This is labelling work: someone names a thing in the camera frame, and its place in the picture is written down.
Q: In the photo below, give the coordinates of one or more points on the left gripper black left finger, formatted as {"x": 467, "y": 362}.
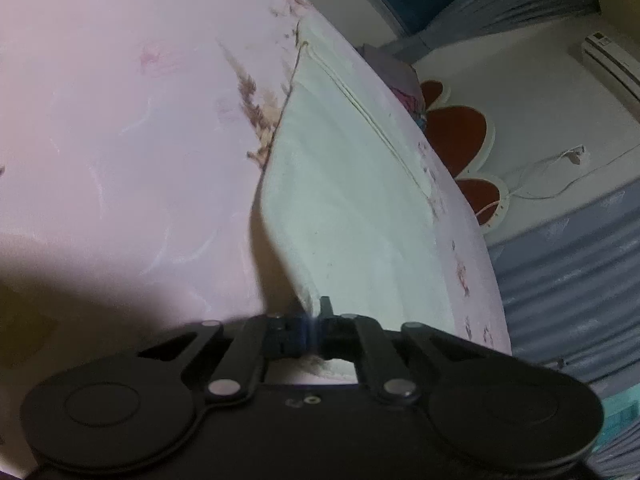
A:
{"x": 262, "y": 339}

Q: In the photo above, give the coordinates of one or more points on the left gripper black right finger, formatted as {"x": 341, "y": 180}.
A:
{"x": 362, "y": 341}

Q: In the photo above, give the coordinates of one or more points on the cream white small garment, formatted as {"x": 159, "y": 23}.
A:
{"x": 355, "y": 205}

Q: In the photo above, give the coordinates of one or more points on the pile of folded clothes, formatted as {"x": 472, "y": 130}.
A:
{"x": 401, "y": 78}

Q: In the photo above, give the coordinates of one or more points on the blue patterned curtain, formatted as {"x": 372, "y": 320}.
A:
{"x": 570, "y": 290}

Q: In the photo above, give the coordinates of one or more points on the red and white headboard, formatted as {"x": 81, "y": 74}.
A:
{"x": 463, "y": 137}

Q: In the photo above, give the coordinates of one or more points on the pink floral bed sheet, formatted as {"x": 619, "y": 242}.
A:
{"x": 135, "y": 135}

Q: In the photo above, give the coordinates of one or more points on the white air conditioner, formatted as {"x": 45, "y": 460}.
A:
{"x": 613, "y": 61}

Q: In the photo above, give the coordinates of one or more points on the grey curtain right side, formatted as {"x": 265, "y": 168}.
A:
{"x": 468, "y": 19}

